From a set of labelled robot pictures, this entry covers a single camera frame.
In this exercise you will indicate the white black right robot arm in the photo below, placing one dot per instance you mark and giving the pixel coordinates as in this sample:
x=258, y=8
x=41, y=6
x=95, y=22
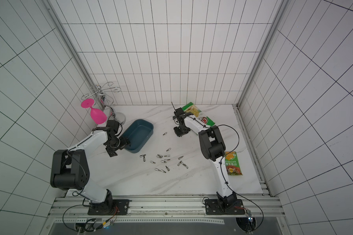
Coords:
x=213, y=149

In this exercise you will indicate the green Chuba chips bag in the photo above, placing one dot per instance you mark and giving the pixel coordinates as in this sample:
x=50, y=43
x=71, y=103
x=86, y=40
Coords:
x=200, y=115

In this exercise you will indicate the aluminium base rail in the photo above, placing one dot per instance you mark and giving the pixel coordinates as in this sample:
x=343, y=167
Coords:
x=74, y=210

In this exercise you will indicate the pink plastic goblet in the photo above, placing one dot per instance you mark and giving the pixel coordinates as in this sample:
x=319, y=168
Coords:
x=97, y=115

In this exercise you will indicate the chrome cup holder stand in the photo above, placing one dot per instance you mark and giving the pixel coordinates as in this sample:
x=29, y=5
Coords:
x=105, y=102

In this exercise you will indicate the dark teal storage box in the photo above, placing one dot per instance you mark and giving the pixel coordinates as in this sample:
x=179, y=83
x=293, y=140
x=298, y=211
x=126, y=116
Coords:
x=137, y=134

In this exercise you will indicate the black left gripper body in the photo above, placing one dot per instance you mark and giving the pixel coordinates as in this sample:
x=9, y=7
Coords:
x=114, y=144

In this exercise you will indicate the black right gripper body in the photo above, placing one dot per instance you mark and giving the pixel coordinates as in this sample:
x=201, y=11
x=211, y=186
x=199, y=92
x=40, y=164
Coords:
x=181, y=130

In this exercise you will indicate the green red snack packet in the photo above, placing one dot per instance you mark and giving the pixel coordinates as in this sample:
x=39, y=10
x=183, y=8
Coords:
x=232, y=164

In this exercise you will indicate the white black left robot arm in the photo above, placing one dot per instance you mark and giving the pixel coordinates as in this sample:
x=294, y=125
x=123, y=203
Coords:
x=70, y=169

